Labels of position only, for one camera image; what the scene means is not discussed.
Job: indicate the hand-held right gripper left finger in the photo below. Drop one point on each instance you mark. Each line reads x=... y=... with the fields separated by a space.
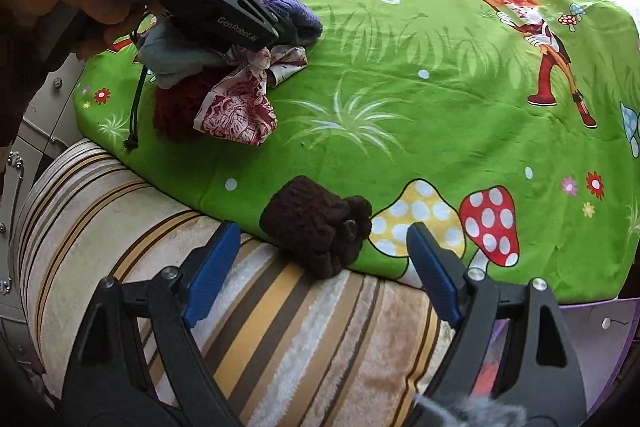
x=212 y=277

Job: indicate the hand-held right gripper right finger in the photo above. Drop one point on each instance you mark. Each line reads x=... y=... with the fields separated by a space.
x=432 y=272

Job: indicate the purple knitted item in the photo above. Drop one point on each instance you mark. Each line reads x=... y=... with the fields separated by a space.
x=300 y=24

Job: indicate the grey cloth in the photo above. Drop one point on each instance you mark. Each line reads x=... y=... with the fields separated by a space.
x=170 y=57

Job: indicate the dark brown knitted item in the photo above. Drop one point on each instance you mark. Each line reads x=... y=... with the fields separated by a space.
x=310 y=222

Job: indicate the red white patterned cloth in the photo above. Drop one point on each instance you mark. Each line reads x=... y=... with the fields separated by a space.
x=235 y=112

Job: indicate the red knitted item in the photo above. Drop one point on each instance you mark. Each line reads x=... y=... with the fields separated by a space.
x=175 y=107

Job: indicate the purple cardboard box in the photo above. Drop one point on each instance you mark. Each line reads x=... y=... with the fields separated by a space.
x=600 y=322

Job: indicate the striped plush blanket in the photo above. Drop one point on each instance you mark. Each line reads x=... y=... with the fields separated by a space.
x=275 y=332

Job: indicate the green printed blanket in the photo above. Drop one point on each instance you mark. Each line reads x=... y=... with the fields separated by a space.
x=400 y=107

